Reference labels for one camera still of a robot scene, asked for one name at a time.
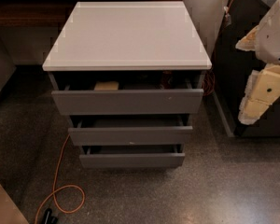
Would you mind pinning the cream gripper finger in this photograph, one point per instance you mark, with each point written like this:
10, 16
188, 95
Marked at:
261, 91
249, 41

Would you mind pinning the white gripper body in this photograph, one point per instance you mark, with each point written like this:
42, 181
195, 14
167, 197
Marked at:
274, 39

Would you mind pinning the yellow sponge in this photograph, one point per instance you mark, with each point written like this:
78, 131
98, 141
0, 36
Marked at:
106, 86

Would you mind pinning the grey top drawer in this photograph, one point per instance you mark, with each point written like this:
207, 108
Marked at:
74, 94

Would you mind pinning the grey drawer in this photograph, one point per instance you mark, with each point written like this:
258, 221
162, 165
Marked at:
130, 130
145, 156
74, 94

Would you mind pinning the grey middle drawer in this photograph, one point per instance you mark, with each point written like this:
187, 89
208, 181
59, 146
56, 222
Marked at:
130, 130

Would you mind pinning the grey bottom drawer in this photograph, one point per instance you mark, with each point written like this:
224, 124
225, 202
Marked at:
145, 156

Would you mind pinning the black cabinet on right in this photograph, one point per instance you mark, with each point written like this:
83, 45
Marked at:
232, 68

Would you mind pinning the brown glass jar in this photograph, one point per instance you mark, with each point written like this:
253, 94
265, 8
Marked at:
166, 79

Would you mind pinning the white cabinet countertop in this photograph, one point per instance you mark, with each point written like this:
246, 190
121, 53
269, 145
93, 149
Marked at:
113, 36

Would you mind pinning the black plug on floor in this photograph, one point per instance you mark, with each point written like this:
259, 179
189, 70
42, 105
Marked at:
48, 218

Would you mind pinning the tan board corner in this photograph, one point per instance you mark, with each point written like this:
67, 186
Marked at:
9, 212

